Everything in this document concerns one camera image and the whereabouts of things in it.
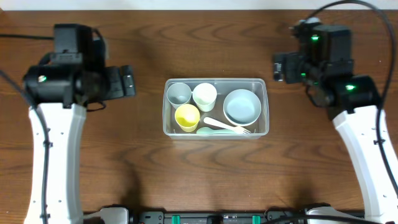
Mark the yellow plastic cup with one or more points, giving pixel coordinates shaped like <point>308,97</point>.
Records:
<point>187,117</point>

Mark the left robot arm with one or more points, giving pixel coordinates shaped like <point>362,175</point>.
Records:
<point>61,94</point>

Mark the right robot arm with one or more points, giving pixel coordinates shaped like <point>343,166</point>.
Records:
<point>352,104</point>

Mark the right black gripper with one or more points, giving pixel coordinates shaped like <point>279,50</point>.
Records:
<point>294,60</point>

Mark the light green plastic spoon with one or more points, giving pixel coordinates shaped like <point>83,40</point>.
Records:
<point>209,131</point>

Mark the white plastic bowl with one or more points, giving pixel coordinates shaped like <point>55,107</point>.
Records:
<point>244,116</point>

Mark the white plastic cup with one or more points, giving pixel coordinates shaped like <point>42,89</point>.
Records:
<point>204,95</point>

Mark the grey plastic bowl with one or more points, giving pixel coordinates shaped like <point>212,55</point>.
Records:
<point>242,98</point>

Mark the clear plastic container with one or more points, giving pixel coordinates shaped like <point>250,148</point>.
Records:
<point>224,86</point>

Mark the white plastic fork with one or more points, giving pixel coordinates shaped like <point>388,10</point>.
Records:
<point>236,129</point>

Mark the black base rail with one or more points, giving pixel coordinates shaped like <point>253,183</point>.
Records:
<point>316,213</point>

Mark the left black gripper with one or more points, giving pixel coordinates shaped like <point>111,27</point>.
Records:
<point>122,90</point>

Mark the grey plastic cup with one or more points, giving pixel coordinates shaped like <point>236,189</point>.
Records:
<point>179,94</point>

